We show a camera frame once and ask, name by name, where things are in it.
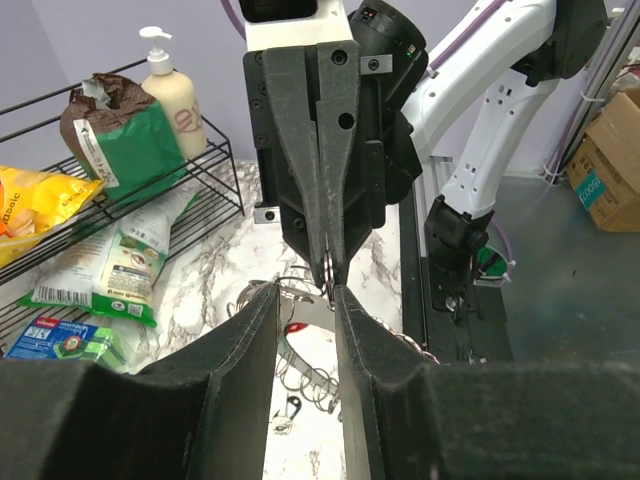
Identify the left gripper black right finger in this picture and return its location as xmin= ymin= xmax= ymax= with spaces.
xmin=334 ymin=286 xmax=639 ymax=479

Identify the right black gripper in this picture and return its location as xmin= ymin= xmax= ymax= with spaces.
xmin=243 ymin=40 xmax=423 ymax=286

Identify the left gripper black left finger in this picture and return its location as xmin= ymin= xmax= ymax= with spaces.
xmin=1 ymin=284 xmax=279 ymax=479

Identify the silver keyring chain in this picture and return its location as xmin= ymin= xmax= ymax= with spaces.
xmin=225 ymin=249 xmax=441 ymax=414

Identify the red key tag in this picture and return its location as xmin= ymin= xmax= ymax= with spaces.
xmin=286 ymin=322 xmax=309 ymax=334

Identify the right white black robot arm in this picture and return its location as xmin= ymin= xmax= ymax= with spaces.
xmin=240 ymin=1 xmax=608 ymax=292

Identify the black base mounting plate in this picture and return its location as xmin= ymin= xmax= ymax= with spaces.
xmin=399 ymin=192 xmax=514 ymax=364

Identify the cream pump lotion bottle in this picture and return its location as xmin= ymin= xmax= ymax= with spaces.
xmin=139 ymin=26 xmax=207 ymax=159

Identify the green white snack packet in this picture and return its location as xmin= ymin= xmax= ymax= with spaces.
xmin=19 ymin=185 xmax=198 ymax=328

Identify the blue green small box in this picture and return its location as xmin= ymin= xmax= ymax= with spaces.
xmin=6 ymin=316 xmax=129 ymax=373

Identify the green brown paper bag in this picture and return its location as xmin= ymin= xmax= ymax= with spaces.
xmin=59 ymin=73 xmax=186 ymax=204

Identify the yellow chips bag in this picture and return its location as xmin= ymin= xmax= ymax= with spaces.
xmin=1 ymin=166 xmax=104 ymax=267

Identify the brown cardboard box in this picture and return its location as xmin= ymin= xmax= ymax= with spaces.
xmin=566 ymin=88 xmax=640 ymax=233

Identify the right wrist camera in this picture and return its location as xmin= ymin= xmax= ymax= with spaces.
xmin=240 ymin=1 xmax=353 ymax=51

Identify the black wire shelf rack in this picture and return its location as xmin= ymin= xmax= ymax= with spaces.
xmin=1 ymin=83 xmax=245 ymax=354

